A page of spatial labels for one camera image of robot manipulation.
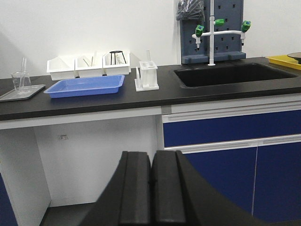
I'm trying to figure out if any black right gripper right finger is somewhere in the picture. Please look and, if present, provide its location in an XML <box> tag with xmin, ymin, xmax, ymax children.
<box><xmin>152</xmin><ymin>151</ymin><xmax>261</xmax><ymax>226</ymax></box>

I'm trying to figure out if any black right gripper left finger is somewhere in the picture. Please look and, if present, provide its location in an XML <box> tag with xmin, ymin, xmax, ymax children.
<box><xmin>87</xmin><ymin>151</ymin><xmax>151</xmax><ymax>226</ymax></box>

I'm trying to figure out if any clear glass test tube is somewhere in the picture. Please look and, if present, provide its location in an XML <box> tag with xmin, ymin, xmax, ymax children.
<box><xmin>19</xmin><ymin>57</ymin><xmax>27</xmax><ymax>94</ymax></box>

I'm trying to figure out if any white test tube rack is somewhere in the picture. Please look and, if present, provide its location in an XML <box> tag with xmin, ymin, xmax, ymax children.
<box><xmin>135</xmin><ymin>61</ymin><xmax>159</xmax><ymax>92</ymax></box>

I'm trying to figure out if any test tube in rack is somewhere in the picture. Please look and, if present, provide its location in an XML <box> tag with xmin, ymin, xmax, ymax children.
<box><xmin>146</xmin><ymin>50</ymin><xmax>151</xmax><ymax>62</ymax></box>

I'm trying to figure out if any blue-grey pegboard drying rack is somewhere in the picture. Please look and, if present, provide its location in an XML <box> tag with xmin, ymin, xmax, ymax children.
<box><xmin>179</xmin><ymin>0</ymin><xmax>246</xmax><ymax>65</ymax></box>

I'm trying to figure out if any blue cabinet drawer front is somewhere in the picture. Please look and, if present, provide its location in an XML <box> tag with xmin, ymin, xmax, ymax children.
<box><xmin>163</xmin><ymin>110</ymin><xmax>301</xmax><ymax>147</ymax></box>

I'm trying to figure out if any blue plastic tray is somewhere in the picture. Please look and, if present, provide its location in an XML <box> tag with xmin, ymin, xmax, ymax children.
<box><xmin>44</xmin><ymin>75</ymin><xmax>125</xmax><ymax>98</ymax></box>

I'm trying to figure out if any white right storage bin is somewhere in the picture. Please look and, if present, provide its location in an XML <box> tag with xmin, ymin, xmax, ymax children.
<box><xmin>103</xmin><ymin>50</ymin><xmax>131</xmax><ymax>75</ymax></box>

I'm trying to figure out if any white storage bin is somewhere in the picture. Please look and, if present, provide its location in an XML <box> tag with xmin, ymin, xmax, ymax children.
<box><xmin>75</xmin><ymin>54</ymin><xmax>105</xmax><ymax>78</ymax></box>
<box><xmin>47</xmin><ymin>56</ymin><xmax>76</xmax><ymax>81</ymax></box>
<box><xmin>103</xmin><ymin>50</ymin><xmax>131</xmax><ymax>75</ymax></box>

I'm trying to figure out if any white middle storage bin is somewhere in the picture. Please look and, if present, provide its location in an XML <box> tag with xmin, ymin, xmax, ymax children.
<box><xmin>75</xmin><ymin>54</ymin><xmax>105</xmax><ymax>78</ymax></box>

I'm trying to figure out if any black sink basin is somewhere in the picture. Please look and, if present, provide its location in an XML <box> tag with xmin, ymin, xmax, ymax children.
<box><xmin>174</xmin><ymin>63</ymin><xmax>297</xmax><ymax>87</ymax></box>

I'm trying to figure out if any grey metal tray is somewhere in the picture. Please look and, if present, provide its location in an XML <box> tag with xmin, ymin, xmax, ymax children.
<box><xmin>0</xmin><ymin>84</ymin><xmax>46</xmax><ymax>102</ymax></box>

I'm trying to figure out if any white left storage bin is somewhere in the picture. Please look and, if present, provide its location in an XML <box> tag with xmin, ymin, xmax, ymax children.
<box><xmin>47</xmin><ymin>56</ymin><xmax>76</xmax><ymax>81</ymax></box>

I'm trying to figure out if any black metal tripod stand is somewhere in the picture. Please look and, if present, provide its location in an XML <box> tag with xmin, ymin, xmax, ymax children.
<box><xmin>110</xmin><ymin>50</ymin><xmax>127</xmax><ymax>65</ymax></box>

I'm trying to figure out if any clear glass beaker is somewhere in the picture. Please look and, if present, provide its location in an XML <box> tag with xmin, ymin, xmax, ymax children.
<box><xmin>11</xmin><ymin>71</ymin><xmax>31</xmax><ymax>95</ymax></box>

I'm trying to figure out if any yellow tray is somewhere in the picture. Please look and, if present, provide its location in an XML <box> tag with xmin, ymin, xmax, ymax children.
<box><xmin>266</xmin><ymin>55</ymin><xmax>301</xmax><ymax>70</ymax></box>

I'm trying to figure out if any white lab faucet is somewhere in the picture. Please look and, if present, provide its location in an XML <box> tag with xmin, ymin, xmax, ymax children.
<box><xmin>192</xmin><ymin>0</ymin><xmax>251</xmax><ymax>66</ymax></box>

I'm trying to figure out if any bag of grey pegs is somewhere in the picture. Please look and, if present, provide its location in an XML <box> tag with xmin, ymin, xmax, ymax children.
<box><xmin>176</xmin><ymin>0</ymin><xmax>205</xmax><ymax>21</ymax></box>

